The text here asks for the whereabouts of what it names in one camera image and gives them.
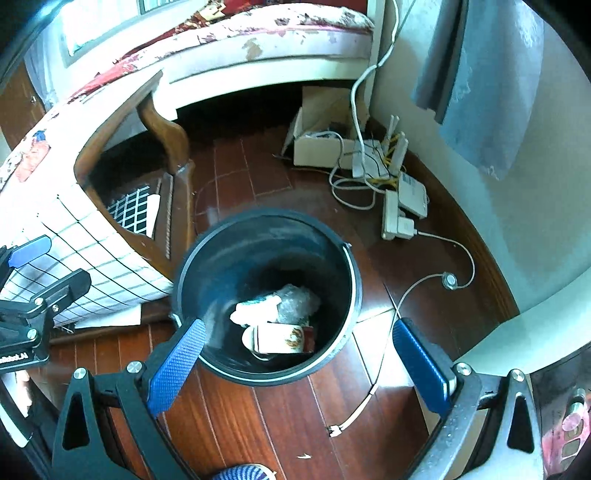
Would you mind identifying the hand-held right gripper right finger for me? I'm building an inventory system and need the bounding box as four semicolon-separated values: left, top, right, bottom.
392;318;544;480

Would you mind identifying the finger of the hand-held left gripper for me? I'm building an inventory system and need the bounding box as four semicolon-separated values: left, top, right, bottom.
25;269;92;326
0;234;52;278

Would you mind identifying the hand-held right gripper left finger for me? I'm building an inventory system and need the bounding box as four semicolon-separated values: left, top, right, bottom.
51;318;207;480

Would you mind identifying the red plastic bag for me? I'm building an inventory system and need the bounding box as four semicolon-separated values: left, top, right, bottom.
14;141;52;183

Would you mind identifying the blue and white paper cup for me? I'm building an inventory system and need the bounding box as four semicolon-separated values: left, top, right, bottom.
230;296;281;328

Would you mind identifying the red and white cup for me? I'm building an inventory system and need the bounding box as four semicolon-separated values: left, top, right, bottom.
241;322;306;357

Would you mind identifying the black bin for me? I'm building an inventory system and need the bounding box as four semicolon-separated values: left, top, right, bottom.
172;209;363;385

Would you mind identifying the clear plastic bag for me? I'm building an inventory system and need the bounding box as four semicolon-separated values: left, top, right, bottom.
276;284;321;324

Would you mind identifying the black grid white tablecloth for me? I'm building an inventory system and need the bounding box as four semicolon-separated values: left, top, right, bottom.
0;108;174;325

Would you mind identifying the blue striped slipper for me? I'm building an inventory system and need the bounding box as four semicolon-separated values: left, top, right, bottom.
212;463;278;480

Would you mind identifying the brown wooden door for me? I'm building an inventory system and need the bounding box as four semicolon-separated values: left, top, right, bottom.
0;65;45;140

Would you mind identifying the white power strip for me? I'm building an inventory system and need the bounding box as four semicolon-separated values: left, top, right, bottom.
381;190;402;241

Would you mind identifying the white modem box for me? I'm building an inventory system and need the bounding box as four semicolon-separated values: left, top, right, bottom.
397;174;430;219

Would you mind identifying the grey curtain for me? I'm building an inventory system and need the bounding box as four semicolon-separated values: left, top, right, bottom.
23;50;62;108

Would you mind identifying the wooden table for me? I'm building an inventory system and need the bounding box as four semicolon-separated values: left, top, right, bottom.
74;69;200;278

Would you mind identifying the white router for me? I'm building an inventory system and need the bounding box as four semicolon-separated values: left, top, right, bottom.
352;115;410;182

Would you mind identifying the large sliding window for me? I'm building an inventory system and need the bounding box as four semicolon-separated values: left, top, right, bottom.
59;0;185;59

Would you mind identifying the cardboard box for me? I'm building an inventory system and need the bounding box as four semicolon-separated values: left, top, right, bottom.
281;85;370;168

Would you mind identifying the blue-grey patterned curtain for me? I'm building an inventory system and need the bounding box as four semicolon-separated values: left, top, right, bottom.
411;0;546;182

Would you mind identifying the red printed blanket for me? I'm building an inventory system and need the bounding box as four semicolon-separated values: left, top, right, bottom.
152;0;260;34

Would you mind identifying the bed with floral sheet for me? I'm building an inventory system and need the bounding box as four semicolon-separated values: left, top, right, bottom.
65;0;377;116

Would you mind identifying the thin white floor cable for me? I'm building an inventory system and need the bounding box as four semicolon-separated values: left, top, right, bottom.
327;231;476;439

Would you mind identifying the yellow cable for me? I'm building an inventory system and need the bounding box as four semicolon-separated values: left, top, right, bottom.
373;134;399;188

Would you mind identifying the thick white cable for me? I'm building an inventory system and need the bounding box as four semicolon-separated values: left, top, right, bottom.
350;0;400;154

